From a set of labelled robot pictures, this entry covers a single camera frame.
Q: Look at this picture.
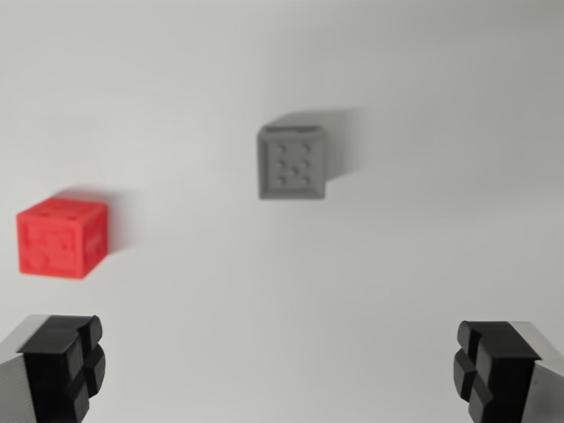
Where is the black-tipped silver gripper right finger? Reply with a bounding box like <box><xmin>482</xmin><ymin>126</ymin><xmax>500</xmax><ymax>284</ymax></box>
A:
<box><xmin>451</xmin><ymin>320</ymin><xmax>564</xmax><ymax>423</ymax></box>

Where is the grey embossed cube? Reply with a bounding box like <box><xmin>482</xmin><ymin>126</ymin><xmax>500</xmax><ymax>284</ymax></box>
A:
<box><xmin>257</xmin><ymin>123</ymin><xmax>329</xmax><ymax>201</ymax></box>

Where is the black-tipped silver gripper left finger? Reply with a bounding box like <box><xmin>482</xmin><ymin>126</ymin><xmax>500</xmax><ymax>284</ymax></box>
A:
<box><xmin>0</xmin><ymin>314</ymin><xmax>108</xmax><ymax>423</ymax></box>

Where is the red embossed cube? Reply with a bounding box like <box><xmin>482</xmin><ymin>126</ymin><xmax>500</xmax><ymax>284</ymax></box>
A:
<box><xmin>16</xmin><ymin>197</ymin><xmax>110</xmax><ymax>281</ymax></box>

